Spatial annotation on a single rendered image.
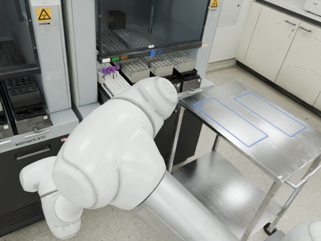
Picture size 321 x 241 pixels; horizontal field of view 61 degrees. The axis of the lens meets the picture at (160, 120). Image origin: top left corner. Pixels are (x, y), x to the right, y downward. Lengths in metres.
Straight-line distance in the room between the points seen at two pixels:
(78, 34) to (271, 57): 2.63
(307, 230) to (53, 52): 1.07
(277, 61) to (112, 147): 3.09
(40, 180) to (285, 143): 0.99
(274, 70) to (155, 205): 3.08
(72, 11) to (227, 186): 1.26
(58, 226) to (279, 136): 0.96
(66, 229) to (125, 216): 0.85
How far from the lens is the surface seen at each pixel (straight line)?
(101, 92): 1.38
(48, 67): 1.25
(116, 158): 0.46
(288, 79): 3.41
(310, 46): 3.24
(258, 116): 1.39
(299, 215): 2.21
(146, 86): 0.57
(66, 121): 1.32
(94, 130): 0.47
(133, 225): 1.81
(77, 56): 1.27
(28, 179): 1.05
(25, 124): 1.27
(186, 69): 1.61
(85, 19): 1.22
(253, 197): 1.76
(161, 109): 0.56
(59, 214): 1.00
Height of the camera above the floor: 1.56
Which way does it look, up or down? 38 degrees down
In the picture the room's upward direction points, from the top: 9 degrees clockwise
